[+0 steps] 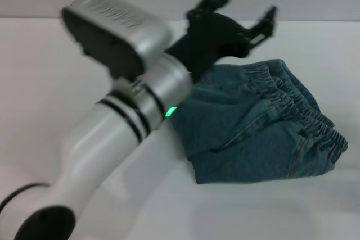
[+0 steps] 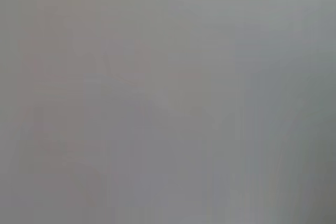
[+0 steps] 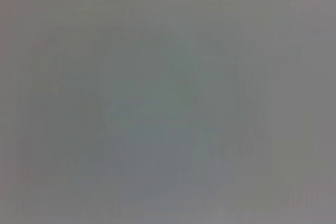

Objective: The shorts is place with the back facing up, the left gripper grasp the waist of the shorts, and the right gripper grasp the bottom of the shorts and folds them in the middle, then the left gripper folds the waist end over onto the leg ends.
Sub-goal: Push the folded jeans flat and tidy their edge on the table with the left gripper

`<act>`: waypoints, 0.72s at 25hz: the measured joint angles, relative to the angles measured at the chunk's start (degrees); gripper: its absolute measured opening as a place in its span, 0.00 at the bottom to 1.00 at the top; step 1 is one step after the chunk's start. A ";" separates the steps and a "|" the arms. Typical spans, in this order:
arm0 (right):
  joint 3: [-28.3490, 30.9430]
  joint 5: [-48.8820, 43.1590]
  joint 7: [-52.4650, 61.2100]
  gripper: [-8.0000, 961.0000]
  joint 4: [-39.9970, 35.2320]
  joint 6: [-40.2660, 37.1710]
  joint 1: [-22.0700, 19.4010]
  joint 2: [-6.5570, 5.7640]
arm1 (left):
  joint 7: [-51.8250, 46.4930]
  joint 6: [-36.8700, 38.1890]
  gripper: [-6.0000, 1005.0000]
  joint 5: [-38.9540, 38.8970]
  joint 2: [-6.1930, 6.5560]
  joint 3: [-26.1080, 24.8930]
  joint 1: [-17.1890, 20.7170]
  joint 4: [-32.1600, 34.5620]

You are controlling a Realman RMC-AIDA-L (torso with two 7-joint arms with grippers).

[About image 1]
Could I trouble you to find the blue denim shorts with print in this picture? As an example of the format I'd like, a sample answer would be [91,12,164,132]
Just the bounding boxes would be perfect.
[168,58,349,185]

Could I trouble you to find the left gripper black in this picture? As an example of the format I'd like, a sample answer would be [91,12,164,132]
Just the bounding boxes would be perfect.
[165,0,278,82]

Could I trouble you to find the left wrist silver black camera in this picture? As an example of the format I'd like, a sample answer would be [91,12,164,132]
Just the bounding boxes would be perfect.
[61,0,173,80]

